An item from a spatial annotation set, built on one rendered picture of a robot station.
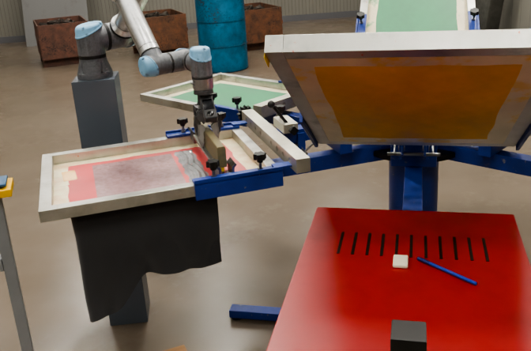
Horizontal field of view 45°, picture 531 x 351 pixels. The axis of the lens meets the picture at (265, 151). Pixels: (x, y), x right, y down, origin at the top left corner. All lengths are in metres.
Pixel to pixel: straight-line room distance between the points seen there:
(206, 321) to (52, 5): 10.02
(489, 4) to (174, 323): 6.03
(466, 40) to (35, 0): 11.75
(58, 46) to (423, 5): 7.37
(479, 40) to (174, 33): 8.91
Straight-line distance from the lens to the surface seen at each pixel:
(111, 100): 2.83
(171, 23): 10.00
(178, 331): 3.16
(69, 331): 3.32
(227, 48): 8.51
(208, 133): 2.31
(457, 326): 1.17
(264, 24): 10.04
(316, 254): 1.37
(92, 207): 2.07
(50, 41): 10.16
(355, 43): 1.27
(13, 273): 2.60
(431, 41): 1.26
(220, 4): 8.43
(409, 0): 3.61
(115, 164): 2.48
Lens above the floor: 1.76
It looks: 19 degrees down
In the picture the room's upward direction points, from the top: 4 degrees counter-clockwise
